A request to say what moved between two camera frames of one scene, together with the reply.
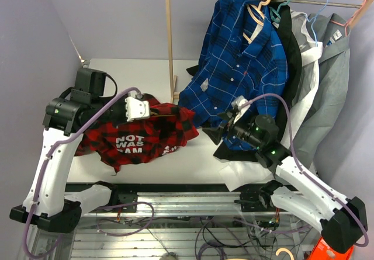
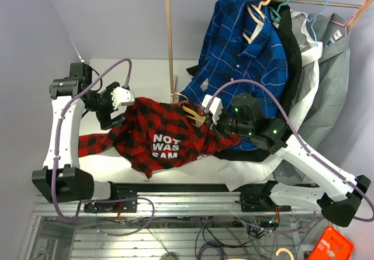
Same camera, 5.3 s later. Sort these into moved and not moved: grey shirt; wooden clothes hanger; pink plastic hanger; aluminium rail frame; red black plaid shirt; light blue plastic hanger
Moved: red black plaid shirt; wooden clothes hanger
Not moved: pink plastic hanger; light blue plastic hanger; aluminium rail frame; grey shirt
